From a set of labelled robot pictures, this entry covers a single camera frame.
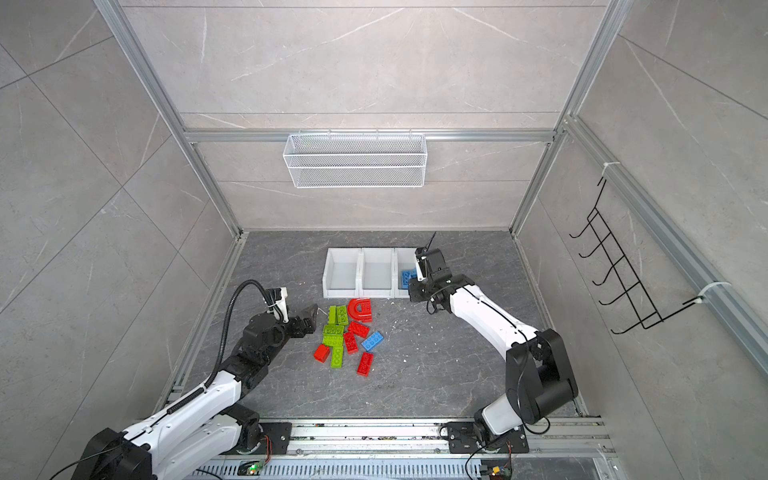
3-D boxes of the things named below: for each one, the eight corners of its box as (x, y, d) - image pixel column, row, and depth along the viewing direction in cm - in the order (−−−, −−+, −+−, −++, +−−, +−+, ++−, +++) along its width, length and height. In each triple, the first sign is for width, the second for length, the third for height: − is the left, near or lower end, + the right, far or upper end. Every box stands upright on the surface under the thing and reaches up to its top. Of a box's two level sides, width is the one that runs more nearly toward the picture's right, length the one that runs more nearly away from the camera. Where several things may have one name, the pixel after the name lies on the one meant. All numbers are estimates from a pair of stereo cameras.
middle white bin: (360, 299, 102) (358, 288, 96) (363, 261, 113) (361, 248, 107) (394, 300, 102) (394, 288, 96) (394, 261, 113) (394, 248, 107)
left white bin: (324, 301, 102) (320, 288, 95) (331, 261, 113) (327, 247, 107) (361, 301, 102) (359, 288, 96) (364, 261, 113) (362, 247, 107)
